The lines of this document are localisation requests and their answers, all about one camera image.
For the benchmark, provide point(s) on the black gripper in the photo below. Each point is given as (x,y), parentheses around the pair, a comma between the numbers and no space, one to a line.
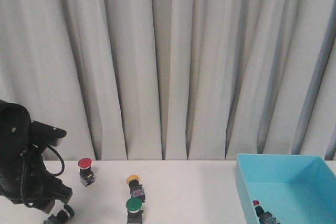
(24,176)

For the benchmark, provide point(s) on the red push button switch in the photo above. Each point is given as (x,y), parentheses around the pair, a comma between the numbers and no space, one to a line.
(264,217)

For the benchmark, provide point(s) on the light blue plastic box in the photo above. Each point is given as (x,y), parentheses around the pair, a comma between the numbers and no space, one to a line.
(294,188)

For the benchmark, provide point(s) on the lying green push button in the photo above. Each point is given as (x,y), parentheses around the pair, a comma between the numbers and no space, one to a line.
(61,217)

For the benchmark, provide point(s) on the red push button on table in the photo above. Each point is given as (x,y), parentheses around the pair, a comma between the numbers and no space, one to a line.
(87,176)

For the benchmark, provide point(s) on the yellow push button on table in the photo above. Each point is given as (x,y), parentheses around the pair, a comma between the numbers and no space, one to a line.
(136,189)

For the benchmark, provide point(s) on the upright green push button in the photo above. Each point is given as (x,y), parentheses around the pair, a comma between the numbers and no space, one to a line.
(134,210)

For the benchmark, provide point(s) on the white pleated curtain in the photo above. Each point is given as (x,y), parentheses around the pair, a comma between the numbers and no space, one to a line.
(174,79)

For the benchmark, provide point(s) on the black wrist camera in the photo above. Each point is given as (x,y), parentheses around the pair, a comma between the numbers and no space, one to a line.
(43,134)

